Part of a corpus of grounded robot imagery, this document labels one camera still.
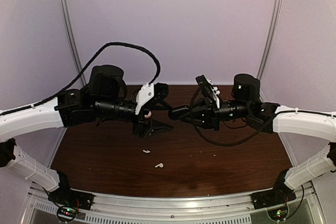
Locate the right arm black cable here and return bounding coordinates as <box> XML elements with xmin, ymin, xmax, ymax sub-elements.
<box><xmin>190</xmin><ymin>87</ymin><xmax>274</xmax><ymax>146</ymax></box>

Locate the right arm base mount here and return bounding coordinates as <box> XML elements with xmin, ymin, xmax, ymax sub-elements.
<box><xmin>251</xmin><ymin>189</ymin><xmax>296</xmax><ymax>222</ymax></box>

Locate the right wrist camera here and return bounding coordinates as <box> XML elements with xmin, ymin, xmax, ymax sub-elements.
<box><xmin>195</xmin><ymin>75</ymin><xmax>222</xmax><ymax>109</ymax></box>

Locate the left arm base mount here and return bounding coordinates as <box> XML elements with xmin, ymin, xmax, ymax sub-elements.
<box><xmin>45</xmin><ymin>189</ymin><xmax>94</xmax><ymax>223</ymax></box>

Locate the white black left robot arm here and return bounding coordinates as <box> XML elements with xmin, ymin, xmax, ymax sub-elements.
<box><xmin>1</xmin><ymin>65</ymin><xmax>173</xmax><ymax>205</ymax></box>

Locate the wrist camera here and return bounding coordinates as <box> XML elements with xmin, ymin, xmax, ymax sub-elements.
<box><xmin>195</xmin><ymin>75</ymin><xmax>222</xmax><ymax>109</ymax></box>
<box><xmin>135</xmin><ymin>83</ymin><xmax>169</xmax><ymax>115</ymax></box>

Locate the aluminium frame post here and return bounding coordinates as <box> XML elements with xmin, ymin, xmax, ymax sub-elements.
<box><xmin>54</xmin><ymin>0</ymin><xmax>87</xmax><ymax>141</ymax></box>
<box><xmin>258</xmin><ymin>0</ymin><xmax>283</xmax><ymax>78</ymax></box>

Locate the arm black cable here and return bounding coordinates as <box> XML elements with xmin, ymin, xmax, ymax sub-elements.
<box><xmin>190</xmin><ymin>87</ymin><xmax>274</xmax><ymax>146</ymax></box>
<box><xmin>0</xmin><ymin>41</ymin><xmax>161</xmax><ymax>116</ymax></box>

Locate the white earbud lower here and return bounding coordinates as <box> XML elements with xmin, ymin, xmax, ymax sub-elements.
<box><xmin>154</xmin><ymin>163</ymin><xmax>164</xmax><ymax>168</ymax></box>

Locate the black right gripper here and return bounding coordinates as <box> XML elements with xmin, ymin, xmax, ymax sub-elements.
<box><xmin>180</xmin><ymin>97</ymin><xmax>251</xmax><ymax>132</ymax></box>

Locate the front aluminium rail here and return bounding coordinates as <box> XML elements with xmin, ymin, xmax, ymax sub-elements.
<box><xmin>26</xmin><ymin>184</ymin><xmax>318</xmax><ymax>224</ymax></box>

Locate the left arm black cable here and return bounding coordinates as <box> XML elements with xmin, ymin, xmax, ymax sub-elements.
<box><xmin>0</xmin><ymin>41</ymin><xmax>161</xmax><ymax>116</ymax></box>

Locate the right aluminium frame post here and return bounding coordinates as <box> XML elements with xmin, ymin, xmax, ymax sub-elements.
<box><xmin>258</xmin><ymin>0</ymin><xmax>283</xmax><ymax>78</ymax></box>

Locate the white round charging case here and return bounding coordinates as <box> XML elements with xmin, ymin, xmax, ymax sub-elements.
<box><xmin>144</xmin><ymin>111</ymin><xmax>152</xmax><ymax>119</ymax></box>

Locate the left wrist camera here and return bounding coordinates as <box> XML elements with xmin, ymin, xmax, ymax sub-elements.
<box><xmin>135</xmin><ymin>83</ymin><xmax>169</xmax><ymax>115</ymax></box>

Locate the left aluminium frame post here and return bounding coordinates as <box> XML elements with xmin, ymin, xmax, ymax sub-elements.
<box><xmin>54</xmin><ymin>0</ymin><xmax>87</xmax><ymax>141</ymax></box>

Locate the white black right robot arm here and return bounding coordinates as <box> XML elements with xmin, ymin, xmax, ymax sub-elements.
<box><xmin>178</xmin><ymin>73</ymin><xmax>335</xmax><ymax>204</ymax></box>

